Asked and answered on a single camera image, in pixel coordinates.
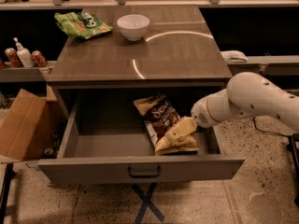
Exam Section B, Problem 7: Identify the cardboard box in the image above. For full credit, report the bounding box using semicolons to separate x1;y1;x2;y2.
0;89;66;161

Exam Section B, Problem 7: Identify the white folded cloth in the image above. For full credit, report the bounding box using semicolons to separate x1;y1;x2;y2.
221;50;248;63

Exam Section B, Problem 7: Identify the grey cabinet counter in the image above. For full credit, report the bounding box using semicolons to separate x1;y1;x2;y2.
46;5;234;119

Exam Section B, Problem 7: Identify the black drawer handle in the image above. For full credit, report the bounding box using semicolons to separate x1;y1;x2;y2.
127;166;161;178

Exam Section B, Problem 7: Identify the white pump bottle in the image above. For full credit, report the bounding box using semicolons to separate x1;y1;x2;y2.
14;37;35;68

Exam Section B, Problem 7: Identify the green chip bag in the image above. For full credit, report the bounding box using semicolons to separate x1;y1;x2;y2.
54;12;113;40

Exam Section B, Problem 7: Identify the red soda can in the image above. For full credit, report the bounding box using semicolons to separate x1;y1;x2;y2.
5;48;22;67
32;50;48;67

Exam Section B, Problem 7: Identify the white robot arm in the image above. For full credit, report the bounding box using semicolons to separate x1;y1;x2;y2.
164;72;299;142

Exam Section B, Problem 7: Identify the black stand leg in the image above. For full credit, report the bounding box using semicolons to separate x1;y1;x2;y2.
0;163;14;224

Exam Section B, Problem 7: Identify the grey low shelf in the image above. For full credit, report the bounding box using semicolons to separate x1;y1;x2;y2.
0;61;55;83

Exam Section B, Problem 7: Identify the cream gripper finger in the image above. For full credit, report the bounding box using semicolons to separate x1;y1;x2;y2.
164;126;189;142

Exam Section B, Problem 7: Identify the can inside box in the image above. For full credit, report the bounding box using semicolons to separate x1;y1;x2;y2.
43;147;56;159

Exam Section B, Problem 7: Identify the white bowl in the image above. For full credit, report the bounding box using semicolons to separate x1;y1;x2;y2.
117;14;150;41

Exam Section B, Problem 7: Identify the black cable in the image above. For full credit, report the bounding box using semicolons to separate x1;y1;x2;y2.
250;117;292;138

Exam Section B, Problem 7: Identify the brown chip bag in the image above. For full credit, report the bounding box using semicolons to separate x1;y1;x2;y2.
134;94;199;156

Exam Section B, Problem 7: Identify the open grey drawer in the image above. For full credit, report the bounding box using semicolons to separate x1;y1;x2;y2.
37;88;245;185

